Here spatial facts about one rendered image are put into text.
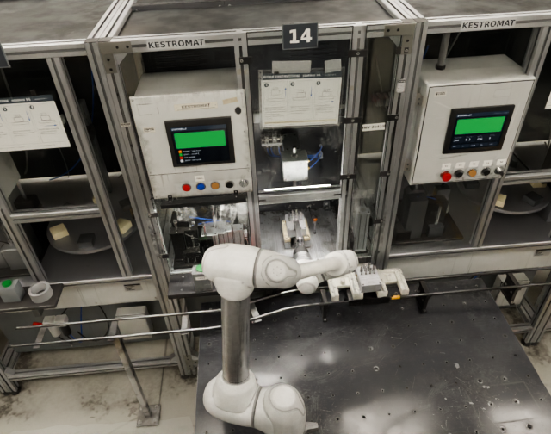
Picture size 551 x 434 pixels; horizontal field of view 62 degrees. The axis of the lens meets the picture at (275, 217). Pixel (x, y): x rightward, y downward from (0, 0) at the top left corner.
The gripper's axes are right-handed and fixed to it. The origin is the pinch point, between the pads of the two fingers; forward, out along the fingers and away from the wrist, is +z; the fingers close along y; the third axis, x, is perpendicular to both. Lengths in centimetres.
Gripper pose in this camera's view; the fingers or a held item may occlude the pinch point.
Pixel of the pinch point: (296, 231)
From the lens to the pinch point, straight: 231.9
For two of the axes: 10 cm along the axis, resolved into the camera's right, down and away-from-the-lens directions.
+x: -10.0, 0.8, -0.4
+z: -0.8, -5.8, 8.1
